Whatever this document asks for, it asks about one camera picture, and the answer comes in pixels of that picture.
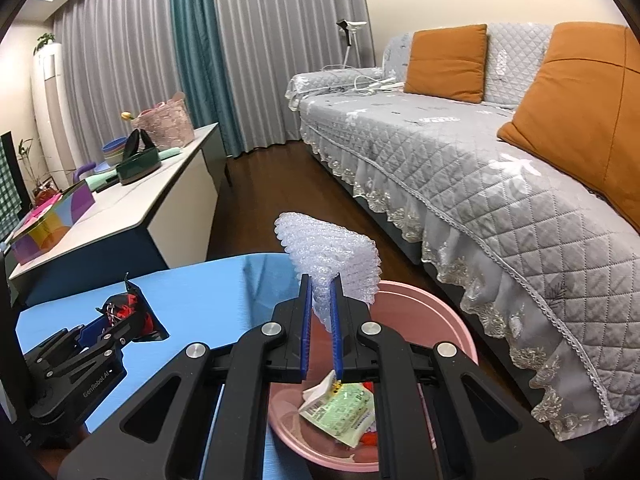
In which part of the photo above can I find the green snack packet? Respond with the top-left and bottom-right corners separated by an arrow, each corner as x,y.
298,370 -> 376,448

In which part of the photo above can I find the pink lace basket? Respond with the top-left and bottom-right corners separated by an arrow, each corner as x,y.
131,91 -> 196,148

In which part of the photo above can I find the mint green cloth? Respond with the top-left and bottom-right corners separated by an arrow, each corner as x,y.
84,147 -> 183,188

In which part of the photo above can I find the orange cushion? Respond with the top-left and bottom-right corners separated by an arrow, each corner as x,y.
496,21 -> 640,233
403,23 -> 488,105

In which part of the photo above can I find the colourful rectangular box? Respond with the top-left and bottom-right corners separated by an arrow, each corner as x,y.
9,180 -> 97,266

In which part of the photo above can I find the green checkered cloth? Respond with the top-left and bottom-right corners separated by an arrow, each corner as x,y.
0,135 -> 18,243

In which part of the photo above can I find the white coffee table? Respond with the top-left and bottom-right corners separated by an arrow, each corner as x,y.
7,122 -> 231,293

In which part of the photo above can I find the stack of coloured bowls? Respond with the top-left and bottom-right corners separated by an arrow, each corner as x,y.
101,139 -> 128,168

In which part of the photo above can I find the blue foam table mat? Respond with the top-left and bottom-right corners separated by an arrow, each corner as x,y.
15,252 -> 311,480

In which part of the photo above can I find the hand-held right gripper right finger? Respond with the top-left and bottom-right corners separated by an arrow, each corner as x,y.
330,274 -> 586,480

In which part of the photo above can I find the grey quilted sofa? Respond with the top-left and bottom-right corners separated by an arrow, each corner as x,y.
285,22 -> 640,443

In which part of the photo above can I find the red foil packet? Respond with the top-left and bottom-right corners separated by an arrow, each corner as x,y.
361,382 -> 380,448

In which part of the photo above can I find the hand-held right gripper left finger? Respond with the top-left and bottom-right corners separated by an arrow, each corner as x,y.
57,274 -> 316,480

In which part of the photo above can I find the clear bubble wrap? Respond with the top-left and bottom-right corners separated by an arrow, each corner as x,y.
274,211 -> 382,336

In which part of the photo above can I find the white power strip cable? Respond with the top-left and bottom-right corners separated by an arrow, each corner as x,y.
320,62 -> 408,96

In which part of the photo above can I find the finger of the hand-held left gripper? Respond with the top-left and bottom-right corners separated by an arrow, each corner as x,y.
50,321 -> 108,356
102,314 -> 148,361

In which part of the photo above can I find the thin bamboo plant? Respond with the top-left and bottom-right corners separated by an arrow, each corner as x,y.
17,137 -> 43,191

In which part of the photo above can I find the black red snack wrapper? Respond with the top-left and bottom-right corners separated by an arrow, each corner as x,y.
95,272 -> 170,341

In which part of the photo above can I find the teal curtain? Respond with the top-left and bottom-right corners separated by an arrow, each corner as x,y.
170,0 -> 246,158

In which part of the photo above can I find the black television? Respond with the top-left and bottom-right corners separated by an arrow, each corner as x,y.
0,131 -> 28,216

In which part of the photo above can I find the pink paper sheet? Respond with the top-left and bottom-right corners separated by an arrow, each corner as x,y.
20,202 -> 63,226

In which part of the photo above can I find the pink plastic basin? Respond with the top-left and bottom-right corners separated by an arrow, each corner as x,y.
267,281 -> 478,473

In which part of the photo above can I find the white standing air conditioner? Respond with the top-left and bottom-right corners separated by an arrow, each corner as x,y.
30,42 -> 81,176

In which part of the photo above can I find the dark green bowl with handle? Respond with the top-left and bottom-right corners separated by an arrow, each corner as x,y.
116,150 -> 163,184

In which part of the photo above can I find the grey curtain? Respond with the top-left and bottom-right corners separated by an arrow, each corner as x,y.
52,0 -> 193,161
210,0 -> 378,148

